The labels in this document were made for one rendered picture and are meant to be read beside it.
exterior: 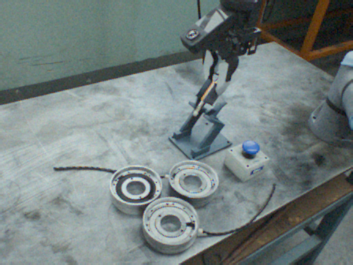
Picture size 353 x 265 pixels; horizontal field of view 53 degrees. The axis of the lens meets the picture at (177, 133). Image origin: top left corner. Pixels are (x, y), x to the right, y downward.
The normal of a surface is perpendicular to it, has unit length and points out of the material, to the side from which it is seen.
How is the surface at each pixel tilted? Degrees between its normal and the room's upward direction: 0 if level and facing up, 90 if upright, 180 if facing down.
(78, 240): 0
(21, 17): 90
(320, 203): 0
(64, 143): 0
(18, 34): 90
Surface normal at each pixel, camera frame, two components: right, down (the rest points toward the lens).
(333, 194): 0.11, -0.76
